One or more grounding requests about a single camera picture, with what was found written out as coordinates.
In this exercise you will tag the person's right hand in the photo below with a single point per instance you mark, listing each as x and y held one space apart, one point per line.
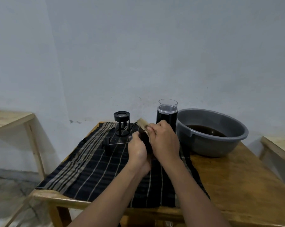
166 144

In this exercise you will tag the person's right fingers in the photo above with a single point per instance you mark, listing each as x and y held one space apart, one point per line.
154 131

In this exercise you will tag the black plunger lid with rod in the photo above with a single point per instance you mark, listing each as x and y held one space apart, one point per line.
108 146

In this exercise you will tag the person's left hand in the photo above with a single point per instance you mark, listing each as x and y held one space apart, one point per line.
137 158

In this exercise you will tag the person's right forearm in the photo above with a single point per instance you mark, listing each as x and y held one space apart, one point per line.
189 193

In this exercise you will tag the wooden cleaning brush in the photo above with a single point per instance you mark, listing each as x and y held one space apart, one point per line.
142 124

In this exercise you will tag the black striped cloth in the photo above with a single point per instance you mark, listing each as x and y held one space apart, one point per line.
97 172

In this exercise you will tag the person's left forearm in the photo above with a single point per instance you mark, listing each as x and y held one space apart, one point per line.
114 198

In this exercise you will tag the dark brown liquid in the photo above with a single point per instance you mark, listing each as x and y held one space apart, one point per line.
207 131

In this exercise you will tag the person's left thumb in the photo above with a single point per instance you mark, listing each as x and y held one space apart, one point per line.
136 138

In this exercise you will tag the grey plastic basin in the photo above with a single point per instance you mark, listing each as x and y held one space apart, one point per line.
232 141

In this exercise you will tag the pale wooden table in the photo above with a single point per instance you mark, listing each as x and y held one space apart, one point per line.
12 120
278 145

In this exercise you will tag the black electric coffee grinder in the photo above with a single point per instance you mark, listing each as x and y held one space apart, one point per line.
166 117

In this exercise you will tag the black grinder part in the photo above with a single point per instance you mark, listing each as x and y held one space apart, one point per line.
144 141

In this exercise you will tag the varnished wooden table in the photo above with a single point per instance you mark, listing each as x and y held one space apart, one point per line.
242 186

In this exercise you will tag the glass french press beaker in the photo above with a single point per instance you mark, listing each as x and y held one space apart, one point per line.
121 124

